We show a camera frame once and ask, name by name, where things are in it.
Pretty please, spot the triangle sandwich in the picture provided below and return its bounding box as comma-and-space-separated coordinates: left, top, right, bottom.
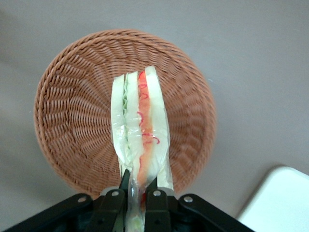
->
110, 65, 174, 232

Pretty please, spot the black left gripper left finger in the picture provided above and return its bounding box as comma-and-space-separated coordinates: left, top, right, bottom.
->
2, 169, 130, 232

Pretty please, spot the cream rectangular tray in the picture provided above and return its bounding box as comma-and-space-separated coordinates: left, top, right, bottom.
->
238, 165, 309, 232

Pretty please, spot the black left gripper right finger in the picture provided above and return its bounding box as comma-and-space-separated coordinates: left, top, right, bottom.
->
144, 177, 256, 232

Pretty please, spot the round brown wicker basket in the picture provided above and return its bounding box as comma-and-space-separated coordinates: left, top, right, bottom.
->
33, 29, 217, 200

